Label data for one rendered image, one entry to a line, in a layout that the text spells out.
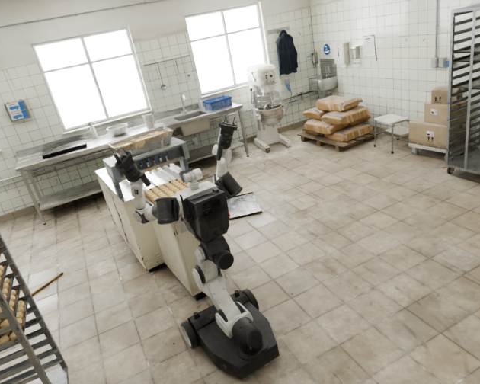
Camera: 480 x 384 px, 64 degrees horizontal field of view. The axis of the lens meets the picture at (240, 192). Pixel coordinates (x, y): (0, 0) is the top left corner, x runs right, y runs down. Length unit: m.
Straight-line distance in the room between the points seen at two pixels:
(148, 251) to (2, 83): 3.62
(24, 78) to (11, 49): 0.40
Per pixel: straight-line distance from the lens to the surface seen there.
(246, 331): 2.55
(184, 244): 3.11
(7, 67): 6.46
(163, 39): 6.65
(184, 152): 3.65
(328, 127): 6.22
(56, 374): 3.18
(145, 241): 3.77
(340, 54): 7.12
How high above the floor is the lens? 2.10
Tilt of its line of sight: 24 degrees down
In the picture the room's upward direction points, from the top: 11 degrees counter-clockwise
